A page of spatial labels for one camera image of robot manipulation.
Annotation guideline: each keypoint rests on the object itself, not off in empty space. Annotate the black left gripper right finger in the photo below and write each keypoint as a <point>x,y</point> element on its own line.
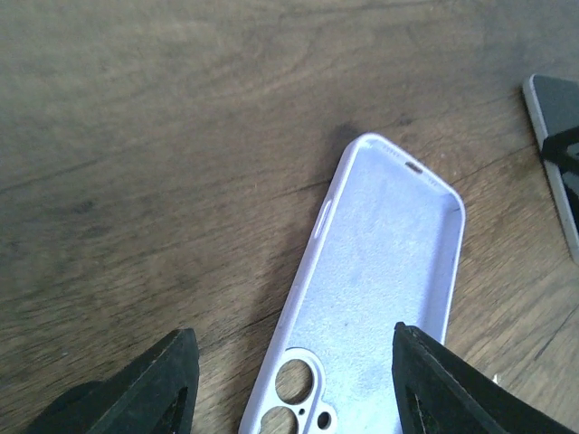
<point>437,392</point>

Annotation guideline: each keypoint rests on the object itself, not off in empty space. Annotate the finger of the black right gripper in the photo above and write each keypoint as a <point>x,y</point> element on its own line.
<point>557,149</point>

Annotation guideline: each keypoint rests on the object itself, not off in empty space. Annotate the silver-edged black phone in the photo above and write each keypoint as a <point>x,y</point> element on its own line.
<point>552,105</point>

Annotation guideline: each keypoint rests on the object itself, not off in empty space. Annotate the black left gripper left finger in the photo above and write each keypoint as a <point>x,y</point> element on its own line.
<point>155,393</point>

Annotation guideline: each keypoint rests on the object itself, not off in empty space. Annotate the small lilac phone case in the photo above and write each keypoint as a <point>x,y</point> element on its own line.
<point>385,249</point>

